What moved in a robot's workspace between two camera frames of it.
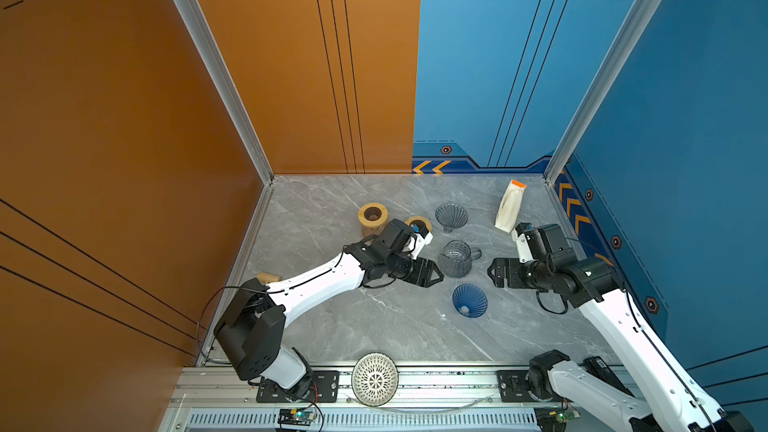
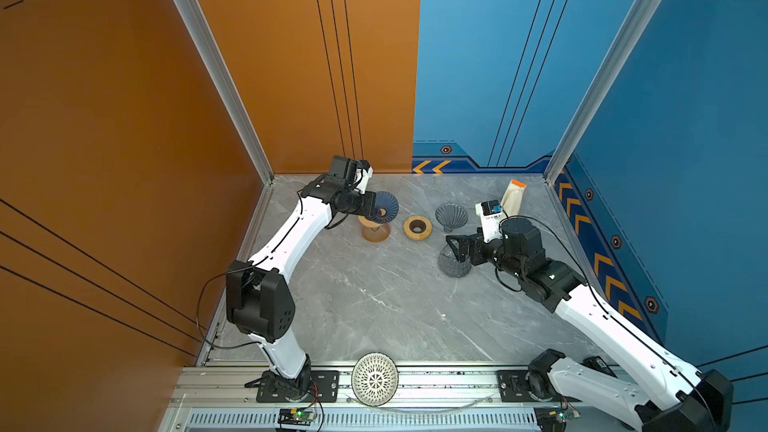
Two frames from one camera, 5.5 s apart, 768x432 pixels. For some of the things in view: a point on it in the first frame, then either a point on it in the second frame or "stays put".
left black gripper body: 399,267 -> 354,202
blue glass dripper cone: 470,301 -> 386,208
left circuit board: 302,416 stays put
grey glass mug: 455,259 stays put
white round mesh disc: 375,379 stays put
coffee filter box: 507,214 stays put
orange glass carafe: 372,231 stays put
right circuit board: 553,419 stays put
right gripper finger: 506,272 -> 469,247
